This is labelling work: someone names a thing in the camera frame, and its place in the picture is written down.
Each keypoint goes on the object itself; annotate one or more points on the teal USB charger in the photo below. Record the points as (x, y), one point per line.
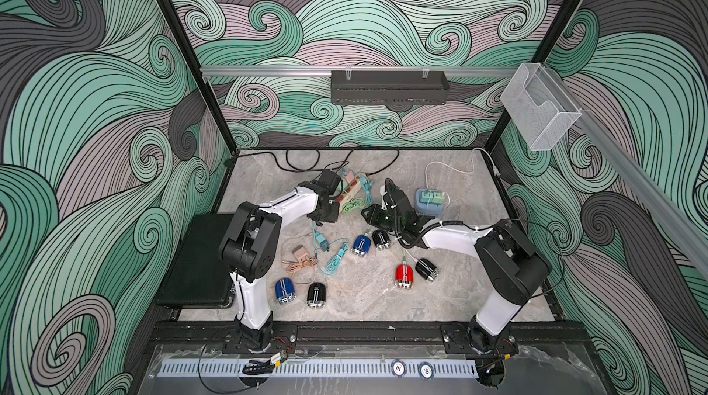
(321, 241)

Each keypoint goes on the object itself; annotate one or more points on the perforated white cable duct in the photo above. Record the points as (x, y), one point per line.
(426, 369)

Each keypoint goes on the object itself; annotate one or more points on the beige power strip red sockets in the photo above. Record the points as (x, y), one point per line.
(349, 194)

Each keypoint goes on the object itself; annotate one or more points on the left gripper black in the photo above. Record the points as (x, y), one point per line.
(332, 218)

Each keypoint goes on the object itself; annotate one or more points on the black wall shelf tray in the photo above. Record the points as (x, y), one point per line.
(397, 89)

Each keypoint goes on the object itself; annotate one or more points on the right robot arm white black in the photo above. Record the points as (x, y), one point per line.
(515, 266)

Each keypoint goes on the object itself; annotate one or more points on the clear acrylic wall holder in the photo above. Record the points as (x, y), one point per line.
(540, 105)

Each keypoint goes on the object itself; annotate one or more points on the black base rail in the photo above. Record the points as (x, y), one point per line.
(307, 337)

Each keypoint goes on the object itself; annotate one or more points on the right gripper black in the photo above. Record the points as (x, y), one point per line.
(371, 215)

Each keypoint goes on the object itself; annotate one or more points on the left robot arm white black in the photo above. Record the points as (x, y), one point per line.
(249, 247)

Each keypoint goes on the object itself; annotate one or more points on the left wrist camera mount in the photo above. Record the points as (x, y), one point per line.
(329, 180)

